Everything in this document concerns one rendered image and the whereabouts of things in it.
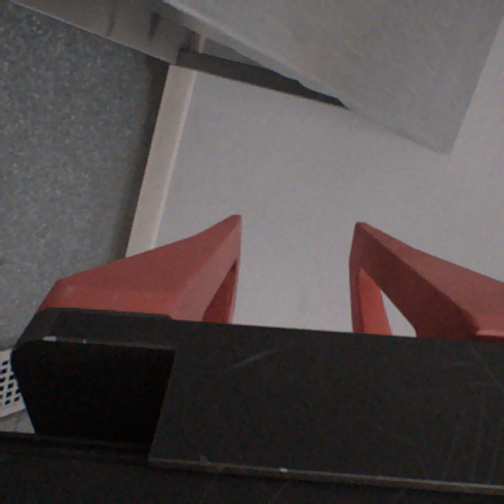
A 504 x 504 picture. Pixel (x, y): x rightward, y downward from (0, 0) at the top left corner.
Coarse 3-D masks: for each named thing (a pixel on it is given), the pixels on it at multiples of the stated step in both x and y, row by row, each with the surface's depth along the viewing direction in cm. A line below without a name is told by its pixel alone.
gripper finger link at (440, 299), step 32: (352, 256) 14; (384, 256) 10; (416, 256) 10; (352, 288) 13; (384, 288) 10; (416, 288) 8; (448, 288) 8; (480, 288) 8; (352, 320) 13; (384, 320) 12; (416, 320) 8; (448, 320) 7; (480, 320) 6
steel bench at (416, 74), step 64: (64, 0) 89; (128, 0) 100; (192, 0) 26; (256, 0) 30; (320, 0) 36; (384, 0) 45; (448, 0) 59; (192, 64) 115; (320, 64) 39; (384, 64) 50; (448, 64) 70; (448, 128) 84
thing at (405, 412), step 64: (192, 256) 9; (64, 320) 6; (128, 320) 6; (192, 320) 8; (64, 384) 6; (128, 384) 6; (192, 384) 5; (256, 384) 5; (320, 384) 5; (384, 384) 5; (448, 384) 5; (192, 448) 5; (256, 448) 5; (320, 448) 5; (384, 448) 5; (448, 448) 5
